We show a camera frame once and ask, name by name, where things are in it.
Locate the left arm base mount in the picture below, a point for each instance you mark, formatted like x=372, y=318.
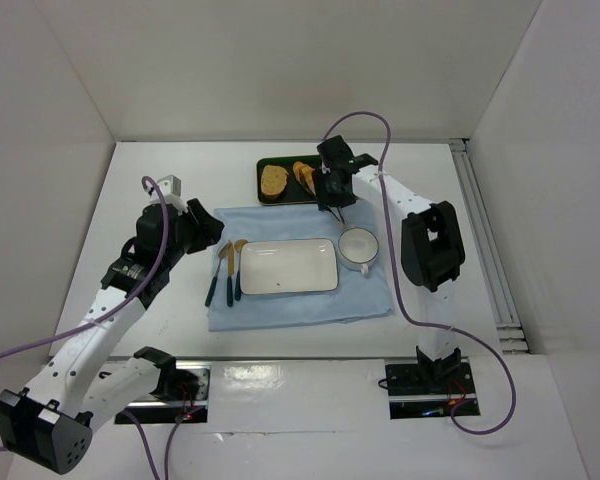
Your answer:
x=185, y=400

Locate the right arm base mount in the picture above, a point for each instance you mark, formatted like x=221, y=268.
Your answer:
x=411, y=396

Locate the dark green tray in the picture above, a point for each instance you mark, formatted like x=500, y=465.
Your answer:
x=292, y=192

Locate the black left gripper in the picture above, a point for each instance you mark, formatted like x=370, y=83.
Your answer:
x=198, y=222

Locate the white bowl with handles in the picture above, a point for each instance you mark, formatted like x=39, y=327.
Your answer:
x=358, y=249

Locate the light blue cloth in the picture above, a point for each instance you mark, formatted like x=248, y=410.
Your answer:
x=356, y=297

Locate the white rectangular plate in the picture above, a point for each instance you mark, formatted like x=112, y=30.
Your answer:
x=288, y=267

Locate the aluminium rail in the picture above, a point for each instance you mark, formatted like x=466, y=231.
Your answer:
x=512, y=337

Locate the gold spoon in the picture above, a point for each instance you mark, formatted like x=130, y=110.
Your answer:
x=239, y=245

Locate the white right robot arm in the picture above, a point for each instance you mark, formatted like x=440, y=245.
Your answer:
x=430, y=251

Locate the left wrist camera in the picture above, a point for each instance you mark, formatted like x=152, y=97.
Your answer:
x=170, y=185

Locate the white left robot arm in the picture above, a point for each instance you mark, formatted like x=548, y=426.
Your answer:
x=52, y=419

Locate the striped bread roll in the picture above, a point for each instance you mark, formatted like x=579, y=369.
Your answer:
x=304, y=176

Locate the gold knife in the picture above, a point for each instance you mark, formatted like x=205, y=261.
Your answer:
x=230, y=273

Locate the large bread slice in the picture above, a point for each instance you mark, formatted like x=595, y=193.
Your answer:
x=273, y=181

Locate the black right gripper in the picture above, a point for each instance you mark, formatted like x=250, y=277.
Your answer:
x=335, y=198

